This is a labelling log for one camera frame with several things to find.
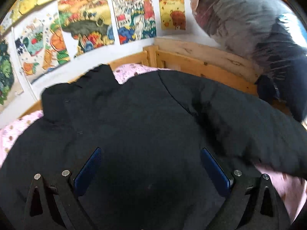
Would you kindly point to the orange fruit pattern poster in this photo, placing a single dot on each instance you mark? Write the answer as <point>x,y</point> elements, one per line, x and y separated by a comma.
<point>40,46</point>

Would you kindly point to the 2024 calendar cartoon poster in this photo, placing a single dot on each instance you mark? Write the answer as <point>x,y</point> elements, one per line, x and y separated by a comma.
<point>135,20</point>

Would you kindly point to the grey bagged bundle of clothes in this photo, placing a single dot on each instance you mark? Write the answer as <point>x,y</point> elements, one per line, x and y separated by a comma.
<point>270,35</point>

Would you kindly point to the yellow chick and bear poster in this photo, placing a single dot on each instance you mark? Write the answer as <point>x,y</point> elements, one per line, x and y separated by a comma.
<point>172,14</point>

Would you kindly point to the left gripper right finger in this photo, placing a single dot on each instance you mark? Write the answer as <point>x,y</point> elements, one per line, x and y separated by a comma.
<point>250,202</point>

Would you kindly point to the black padded jacket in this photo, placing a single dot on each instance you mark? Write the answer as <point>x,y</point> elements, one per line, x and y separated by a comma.
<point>151,130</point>

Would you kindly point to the pink apple-print bed sheet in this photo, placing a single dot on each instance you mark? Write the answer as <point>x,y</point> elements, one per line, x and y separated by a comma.
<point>292,190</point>

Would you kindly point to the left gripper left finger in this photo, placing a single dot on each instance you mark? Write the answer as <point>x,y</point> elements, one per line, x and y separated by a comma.
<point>41,210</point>

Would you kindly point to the dark dinosaur landscape poster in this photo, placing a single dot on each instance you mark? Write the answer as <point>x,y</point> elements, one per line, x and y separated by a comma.
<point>88,22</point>

